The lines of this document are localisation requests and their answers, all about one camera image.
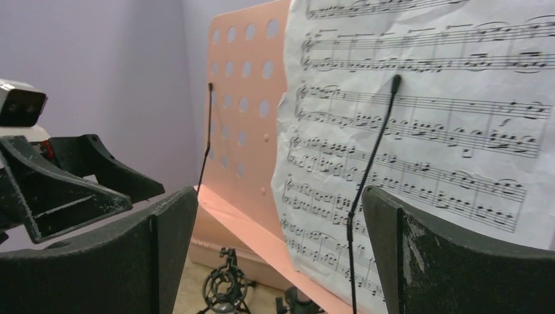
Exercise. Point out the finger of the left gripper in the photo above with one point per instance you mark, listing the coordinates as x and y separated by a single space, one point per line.
72 201
86 155

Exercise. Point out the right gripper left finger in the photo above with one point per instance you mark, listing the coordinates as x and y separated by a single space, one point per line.
131 265

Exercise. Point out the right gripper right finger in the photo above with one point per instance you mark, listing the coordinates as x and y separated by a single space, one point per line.
429 265

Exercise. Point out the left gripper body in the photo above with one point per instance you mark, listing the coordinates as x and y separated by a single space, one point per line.
24 179

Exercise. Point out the black microphone tripod stand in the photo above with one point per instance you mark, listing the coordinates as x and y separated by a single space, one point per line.
225 289

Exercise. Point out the sheet music page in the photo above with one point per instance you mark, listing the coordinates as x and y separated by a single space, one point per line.
448 105

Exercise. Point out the pink music stand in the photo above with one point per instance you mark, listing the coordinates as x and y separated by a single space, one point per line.
247 130

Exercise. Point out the pink plastic storage box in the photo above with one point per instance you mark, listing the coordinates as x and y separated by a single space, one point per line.
210 236

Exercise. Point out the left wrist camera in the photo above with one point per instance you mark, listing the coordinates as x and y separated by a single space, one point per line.
21 106

